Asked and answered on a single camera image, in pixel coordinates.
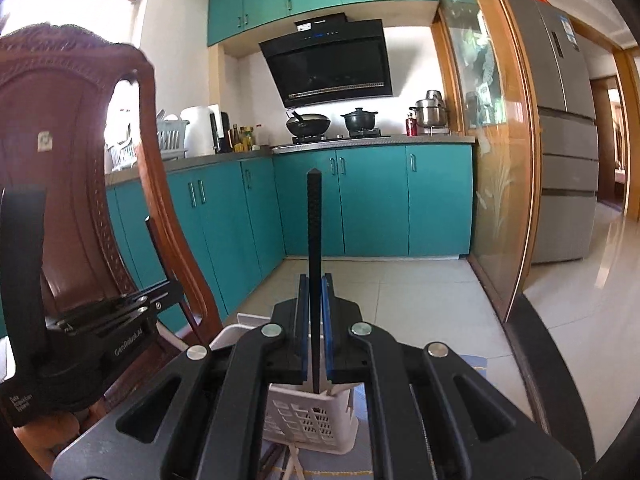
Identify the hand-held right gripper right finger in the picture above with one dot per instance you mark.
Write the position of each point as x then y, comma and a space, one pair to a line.
327, 330

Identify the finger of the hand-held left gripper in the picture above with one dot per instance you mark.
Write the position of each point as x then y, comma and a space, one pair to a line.
120, 302
110, 321

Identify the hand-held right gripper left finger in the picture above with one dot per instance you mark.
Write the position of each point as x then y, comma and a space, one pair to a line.
301, 330

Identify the grey plastic utensil basket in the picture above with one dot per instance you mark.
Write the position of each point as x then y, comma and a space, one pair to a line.
300, 420

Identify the black chopstick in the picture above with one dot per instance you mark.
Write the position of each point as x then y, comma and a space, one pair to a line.
315, 235

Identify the pile of mixed chopsticks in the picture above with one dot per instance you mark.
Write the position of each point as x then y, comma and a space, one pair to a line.
298, 462

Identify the carved wooden chair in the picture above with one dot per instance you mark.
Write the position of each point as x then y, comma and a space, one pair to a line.
75, 210

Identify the teal base cabinets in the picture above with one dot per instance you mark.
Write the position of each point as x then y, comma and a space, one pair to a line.
375, 200
225, 230

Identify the white sticker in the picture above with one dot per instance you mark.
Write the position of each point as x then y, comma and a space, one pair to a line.
46, 141

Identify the white dish rack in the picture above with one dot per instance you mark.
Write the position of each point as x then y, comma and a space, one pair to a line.
172, 135

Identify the grey countertop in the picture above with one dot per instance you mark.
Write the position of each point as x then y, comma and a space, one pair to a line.
225, 157

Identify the white kitchen appliance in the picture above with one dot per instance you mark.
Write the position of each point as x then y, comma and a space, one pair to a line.
197, 132

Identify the gas stove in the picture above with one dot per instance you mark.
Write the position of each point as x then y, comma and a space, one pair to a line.
345, 135

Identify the row of condiment bottles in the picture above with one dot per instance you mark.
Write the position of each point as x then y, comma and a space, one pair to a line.
246, 141

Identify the black kitchen appliance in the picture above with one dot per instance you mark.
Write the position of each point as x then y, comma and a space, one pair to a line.
222, 132

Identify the black wok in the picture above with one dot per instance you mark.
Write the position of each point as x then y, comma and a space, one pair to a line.
309, 124

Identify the black clay pot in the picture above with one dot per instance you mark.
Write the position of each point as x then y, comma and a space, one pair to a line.
360, 121

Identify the red bottle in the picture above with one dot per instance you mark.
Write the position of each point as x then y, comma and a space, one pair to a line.
411, 126

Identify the etched glass sliding door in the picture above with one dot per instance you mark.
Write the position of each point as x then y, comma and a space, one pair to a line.
495, 160

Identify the stainless steel pot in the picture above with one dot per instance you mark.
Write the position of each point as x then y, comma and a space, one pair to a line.
430, 112

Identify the black range hood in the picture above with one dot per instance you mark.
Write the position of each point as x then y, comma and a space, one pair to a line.
330, 65

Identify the silver refrigerator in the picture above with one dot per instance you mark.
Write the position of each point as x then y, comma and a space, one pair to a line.
565, 160

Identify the wooden doorway frame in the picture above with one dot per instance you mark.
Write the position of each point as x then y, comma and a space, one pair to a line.
627, 110

